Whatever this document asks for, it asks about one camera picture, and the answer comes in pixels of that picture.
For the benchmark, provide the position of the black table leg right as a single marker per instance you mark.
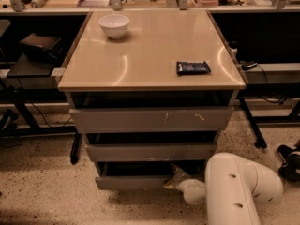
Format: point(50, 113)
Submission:
point(260, 141)

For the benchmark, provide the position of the grey drawer cabinet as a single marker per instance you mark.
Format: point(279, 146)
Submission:
point(139, 71)

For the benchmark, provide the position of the black power adapter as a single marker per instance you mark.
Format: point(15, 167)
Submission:
point(248, 65)

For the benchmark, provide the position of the black sneaker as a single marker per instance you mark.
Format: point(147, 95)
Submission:
point(290, 168)

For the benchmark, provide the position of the grey top drawer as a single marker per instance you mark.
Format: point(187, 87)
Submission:
point(151, 119)

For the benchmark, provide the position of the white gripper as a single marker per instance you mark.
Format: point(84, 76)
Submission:
point(184, 183)

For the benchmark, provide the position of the grey drawer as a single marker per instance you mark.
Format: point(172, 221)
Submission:
point(143, 174)
point(151, 119)
point(151, 152)

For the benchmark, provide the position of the black table leg left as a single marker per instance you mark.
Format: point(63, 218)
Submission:
point(74, 153)

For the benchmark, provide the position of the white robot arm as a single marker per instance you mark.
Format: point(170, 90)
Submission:
point(231, 188)

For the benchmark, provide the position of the white ceramic bowl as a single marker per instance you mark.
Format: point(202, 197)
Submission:
point(114, 26)

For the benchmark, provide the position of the grey middle drawer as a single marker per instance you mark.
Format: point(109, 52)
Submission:
point(151, 152)

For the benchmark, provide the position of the black table leg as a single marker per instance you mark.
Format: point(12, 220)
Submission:
point(74, 153)
point(260, 141)

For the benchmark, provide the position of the dark blue snack packet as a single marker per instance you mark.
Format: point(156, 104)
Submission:
point(192, 68)

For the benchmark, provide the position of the grey bottom drawer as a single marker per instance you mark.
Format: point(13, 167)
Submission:
point(143, 174)

